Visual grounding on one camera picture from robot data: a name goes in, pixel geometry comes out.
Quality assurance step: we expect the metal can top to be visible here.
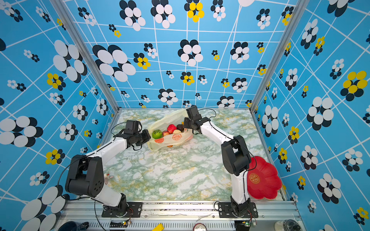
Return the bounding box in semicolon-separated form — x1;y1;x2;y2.
193;223;207;231

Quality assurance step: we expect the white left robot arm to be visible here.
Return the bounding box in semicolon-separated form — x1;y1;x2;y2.
65;130;150;217

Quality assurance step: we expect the dark purple fruit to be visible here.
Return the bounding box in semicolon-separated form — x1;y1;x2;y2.
176;124;185;132

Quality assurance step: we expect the aluminium corner post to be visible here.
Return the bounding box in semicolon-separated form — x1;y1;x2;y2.
250;0;309;112
50;0;119;113

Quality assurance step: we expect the red fruit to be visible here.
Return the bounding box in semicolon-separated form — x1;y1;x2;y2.
167;124;177;134

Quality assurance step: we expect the translucent printed plastic bag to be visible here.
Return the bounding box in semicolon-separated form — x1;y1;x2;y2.
147;109;194;151

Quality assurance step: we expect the red flower-shaped plate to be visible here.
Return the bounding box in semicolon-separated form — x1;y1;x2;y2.
247;157;282;200

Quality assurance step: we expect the pink toy bottle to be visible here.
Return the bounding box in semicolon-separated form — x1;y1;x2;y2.
104;173;114;185

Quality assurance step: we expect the yellow tag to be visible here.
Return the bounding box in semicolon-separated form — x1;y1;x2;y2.
152;223;164;231

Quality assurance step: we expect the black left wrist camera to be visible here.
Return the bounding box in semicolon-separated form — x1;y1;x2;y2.
123;120;142;135

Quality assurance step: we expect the green apple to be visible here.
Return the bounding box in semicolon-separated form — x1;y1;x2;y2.
152;130;163;140

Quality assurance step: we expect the aluminium corner post right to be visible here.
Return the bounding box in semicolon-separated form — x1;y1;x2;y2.
250;0;309;112

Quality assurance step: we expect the aluminium corner post left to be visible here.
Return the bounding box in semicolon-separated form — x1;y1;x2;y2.
50;0;119;113

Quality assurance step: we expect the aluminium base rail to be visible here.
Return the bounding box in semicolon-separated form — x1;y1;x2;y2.
55;200;307;231

